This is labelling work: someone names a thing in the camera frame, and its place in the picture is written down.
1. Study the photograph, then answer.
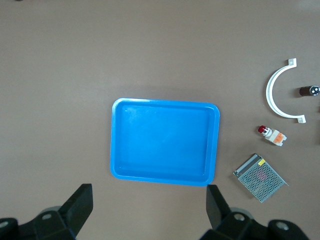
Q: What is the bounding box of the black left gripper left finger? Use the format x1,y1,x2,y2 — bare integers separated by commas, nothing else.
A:
59,183,94,238

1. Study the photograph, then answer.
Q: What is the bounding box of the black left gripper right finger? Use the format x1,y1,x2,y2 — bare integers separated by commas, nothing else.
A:
206,184,235,230

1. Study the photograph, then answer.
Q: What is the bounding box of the black cylindrical capacitor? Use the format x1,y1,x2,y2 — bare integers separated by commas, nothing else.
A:
299,85,320,98

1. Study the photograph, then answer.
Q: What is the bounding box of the metal mesh power supply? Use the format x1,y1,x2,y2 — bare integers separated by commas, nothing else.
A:
232,153,290,204

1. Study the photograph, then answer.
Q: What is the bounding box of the blue plastic tray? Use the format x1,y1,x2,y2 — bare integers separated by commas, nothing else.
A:
109,97,221,187

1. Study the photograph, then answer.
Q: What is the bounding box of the red pushbutton orange white base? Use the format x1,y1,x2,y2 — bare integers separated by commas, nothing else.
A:
257,125,288,147

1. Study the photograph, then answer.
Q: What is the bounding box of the large white half-ring clamp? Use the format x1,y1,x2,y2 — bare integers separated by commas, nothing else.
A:
265,57,307,124

